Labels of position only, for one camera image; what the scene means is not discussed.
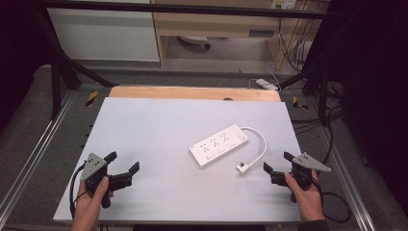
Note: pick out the white floor power strip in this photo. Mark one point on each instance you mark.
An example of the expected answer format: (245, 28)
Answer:
(266, 84)

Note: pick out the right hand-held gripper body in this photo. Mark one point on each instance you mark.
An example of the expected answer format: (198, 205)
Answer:
(308, 163)

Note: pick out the person's left hand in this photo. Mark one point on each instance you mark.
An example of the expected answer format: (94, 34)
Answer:
(88, 202)

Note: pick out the aluminium floor rail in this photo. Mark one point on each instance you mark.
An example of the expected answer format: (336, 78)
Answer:
(32, 154)
(349, 189)

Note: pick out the yellow black tape marker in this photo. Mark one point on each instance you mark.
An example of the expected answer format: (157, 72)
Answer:
(91, 98)

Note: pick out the black curtain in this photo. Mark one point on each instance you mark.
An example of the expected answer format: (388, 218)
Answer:
(375, 80)
(19, 48)

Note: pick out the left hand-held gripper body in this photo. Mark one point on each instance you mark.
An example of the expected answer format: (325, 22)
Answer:
(93, 166)

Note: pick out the white plug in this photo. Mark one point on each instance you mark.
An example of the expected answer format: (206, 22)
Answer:
(243, 169)

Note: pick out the white panel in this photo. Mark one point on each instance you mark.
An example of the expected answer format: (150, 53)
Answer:
(102, 33)

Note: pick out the grey object with black wheel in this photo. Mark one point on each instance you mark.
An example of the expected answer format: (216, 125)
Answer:
(195, 39)

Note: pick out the person's right hand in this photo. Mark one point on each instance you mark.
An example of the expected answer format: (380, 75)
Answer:
(306, 199)

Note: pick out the white table mat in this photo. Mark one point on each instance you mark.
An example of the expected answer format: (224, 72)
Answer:
(160, 138)

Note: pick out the black metal frame bar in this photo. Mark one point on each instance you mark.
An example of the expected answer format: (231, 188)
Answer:
(192, 9)

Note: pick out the white wall socket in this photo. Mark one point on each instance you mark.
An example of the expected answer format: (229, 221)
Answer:
(284, 4)

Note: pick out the black metal stand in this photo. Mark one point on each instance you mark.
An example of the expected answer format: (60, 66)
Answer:
(323, 96)
(56, 89)

